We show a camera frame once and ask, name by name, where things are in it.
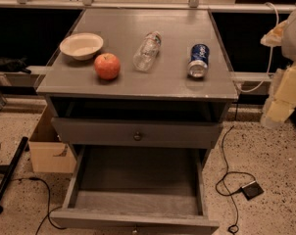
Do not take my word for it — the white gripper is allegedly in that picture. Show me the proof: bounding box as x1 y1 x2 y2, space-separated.
261 8 296 128

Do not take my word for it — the red apple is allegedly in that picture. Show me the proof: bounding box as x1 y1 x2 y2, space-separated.
94 53 121 80

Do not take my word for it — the grey drawer cabinet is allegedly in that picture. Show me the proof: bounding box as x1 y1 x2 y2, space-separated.
38 9 237 152

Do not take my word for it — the open grey lower drawer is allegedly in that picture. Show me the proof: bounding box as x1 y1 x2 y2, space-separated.
51 146 219 235

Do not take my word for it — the closed grey upper drawer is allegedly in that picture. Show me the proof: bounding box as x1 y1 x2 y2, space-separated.
51 117 222 149

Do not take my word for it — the blue soda can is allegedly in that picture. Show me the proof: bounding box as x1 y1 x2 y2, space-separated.
187 44 210 78

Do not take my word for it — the black foot pedal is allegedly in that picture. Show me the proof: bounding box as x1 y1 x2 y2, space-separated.
241 181 264 201

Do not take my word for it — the clear plastic water bottle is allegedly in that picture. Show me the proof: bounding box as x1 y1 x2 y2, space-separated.
133 31 162 71

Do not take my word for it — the white paper bowl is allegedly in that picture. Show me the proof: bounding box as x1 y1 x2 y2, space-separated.
60 33 104 61

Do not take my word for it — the cardboard box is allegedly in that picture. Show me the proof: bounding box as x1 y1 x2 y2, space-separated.
28 108 76 173

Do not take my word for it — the black bag on shelf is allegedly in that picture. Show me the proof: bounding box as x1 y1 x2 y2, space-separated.
0 57 31 73

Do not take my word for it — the black metal stand bar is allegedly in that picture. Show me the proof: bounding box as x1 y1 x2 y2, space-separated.
0 137 29 213

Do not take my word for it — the white hanging cable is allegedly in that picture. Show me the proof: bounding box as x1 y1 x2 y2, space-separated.
239 1 280 94

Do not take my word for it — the black pedal cable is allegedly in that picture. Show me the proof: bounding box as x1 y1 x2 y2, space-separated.
215 124 257 235

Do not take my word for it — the black floor cable left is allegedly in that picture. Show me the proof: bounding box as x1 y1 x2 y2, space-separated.
10 176 68 235

